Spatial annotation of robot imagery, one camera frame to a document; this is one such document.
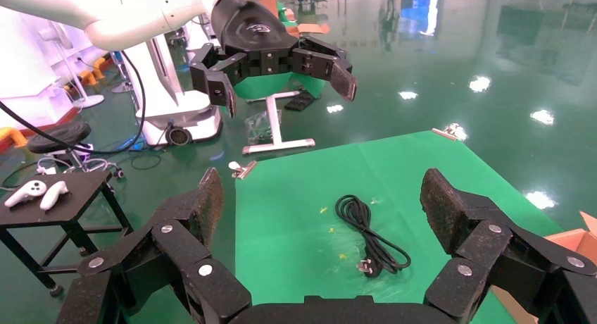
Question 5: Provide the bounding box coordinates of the black round stool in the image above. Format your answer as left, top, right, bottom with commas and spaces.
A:
26, 121, 126, 179

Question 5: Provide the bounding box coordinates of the white floor fan stand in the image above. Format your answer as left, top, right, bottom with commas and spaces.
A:
44, 23, 106, 110

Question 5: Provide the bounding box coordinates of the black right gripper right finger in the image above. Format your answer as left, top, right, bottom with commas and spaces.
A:
420, 168, 597, 324

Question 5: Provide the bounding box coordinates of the yellow floor barrier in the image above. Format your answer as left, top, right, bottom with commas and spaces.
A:
0, 127, 29, 150

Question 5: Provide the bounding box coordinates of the metal binder clip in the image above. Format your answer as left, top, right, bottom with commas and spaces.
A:
227, 160, 258, 180
431, 123, 468, 142

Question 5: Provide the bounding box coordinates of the white table leg stand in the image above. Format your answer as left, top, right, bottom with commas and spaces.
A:
241, 90, 317, 156

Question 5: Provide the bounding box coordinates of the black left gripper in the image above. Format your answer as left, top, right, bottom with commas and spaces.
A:
189, 0, 358, 118

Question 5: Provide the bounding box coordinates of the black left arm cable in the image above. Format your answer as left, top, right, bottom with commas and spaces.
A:
0, 51, 147, 156

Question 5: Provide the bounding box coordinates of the orange floor barrier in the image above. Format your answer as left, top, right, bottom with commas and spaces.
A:
65, 56, 111, 87

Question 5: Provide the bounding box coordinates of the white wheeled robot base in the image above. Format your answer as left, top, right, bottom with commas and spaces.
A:
122, 32, 223, 148

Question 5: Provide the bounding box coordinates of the black power cable with plug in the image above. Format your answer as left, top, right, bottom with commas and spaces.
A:
334, 194, 413, 280

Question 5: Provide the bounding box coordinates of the flat brown cardboard sheet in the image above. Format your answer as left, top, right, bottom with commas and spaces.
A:
287, 22, 331, 38

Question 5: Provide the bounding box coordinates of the clear plastic bag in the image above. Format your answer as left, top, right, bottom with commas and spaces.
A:
244, 109, 272, 146

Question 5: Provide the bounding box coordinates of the brown cardboard box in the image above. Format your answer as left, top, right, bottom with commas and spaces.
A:
489, 211, 597, 324

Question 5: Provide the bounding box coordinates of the green cloth on neighbour table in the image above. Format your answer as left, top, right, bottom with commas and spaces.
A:
232, 70, 327, 101

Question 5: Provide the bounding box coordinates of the black floor pad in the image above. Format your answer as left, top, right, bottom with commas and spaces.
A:
284, 90, 318, 113

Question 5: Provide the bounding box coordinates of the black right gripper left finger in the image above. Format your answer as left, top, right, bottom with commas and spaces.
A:
56, 168, 253, 324

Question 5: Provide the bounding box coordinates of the black small metal table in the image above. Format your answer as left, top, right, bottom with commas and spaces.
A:
0, 170, 134, 299

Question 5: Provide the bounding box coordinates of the white VR controller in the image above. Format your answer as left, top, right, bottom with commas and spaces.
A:
39, 180, 70, 212
4, 180, 48, 209

